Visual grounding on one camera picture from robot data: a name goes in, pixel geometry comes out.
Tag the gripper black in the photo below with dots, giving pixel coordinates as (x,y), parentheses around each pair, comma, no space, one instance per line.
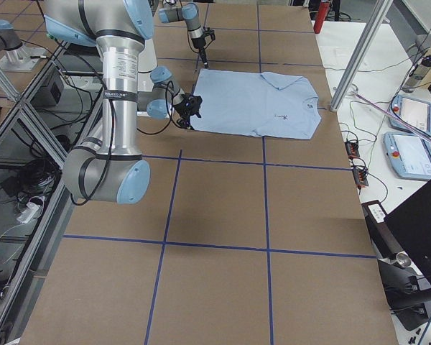
(198,42)
(184,108)

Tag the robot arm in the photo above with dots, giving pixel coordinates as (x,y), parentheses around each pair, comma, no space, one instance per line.
(107,165)
(198,36)

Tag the blue teach pendant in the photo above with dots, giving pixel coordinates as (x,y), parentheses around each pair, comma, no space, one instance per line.
(408,155)
(413,111)

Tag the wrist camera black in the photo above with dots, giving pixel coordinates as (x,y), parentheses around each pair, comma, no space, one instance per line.
(193,101)
(209,35)

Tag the aluminium frame post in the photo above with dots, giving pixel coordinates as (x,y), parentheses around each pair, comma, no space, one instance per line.
(362,47)

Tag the red cylinder bottle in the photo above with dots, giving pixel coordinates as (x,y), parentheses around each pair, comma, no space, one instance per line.
(321,15)

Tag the far blue teach pendant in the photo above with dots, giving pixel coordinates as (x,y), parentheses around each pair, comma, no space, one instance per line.
(413,111)

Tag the near blue teach pendant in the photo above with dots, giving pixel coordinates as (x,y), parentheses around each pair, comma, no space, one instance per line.
(408,155)

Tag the light blue t-shirt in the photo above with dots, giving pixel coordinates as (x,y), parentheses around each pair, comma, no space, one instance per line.
(257,104)

